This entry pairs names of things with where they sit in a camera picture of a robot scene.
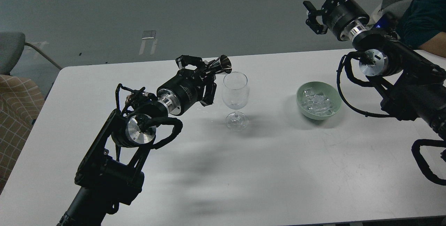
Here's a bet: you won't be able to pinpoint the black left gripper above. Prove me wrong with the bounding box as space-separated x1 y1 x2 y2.
156 55 217 116

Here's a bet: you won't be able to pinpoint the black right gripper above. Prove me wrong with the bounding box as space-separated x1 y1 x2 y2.
303 0 370 41

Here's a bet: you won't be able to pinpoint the steel cocktail jigger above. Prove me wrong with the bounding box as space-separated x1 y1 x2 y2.
204 55 232 75

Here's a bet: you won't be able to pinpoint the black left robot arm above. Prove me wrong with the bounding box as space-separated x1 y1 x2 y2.
58 55 232 226

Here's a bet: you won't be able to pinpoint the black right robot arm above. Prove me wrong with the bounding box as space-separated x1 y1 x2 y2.
303 0 446 185

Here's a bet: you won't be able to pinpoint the clear wine glass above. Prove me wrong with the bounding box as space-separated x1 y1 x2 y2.
222 71 250 131

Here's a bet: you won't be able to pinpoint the clear ice cubes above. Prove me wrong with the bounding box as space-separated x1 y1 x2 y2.
300 88 335 116

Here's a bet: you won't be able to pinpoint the person in teal shirt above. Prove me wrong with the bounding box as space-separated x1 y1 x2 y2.
397 0 446 57

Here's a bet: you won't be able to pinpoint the green bowl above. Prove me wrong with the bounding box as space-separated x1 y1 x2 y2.
295 81 343 120

